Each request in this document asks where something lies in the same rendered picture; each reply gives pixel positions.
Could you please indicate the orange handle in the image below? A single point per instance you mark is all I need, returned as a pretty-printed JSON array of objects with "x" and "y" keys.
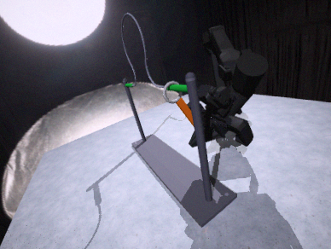
[{"x": 180, "y": 102}]

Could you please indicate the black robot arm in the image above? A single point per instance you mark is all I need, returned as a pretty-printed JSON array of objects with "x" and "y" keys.
[{"x": 244, "y": 68}]

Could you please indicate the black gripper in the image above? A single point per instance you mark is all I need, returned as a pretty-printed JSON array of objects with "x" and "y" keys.
[{"x": 216, "y": 126}]

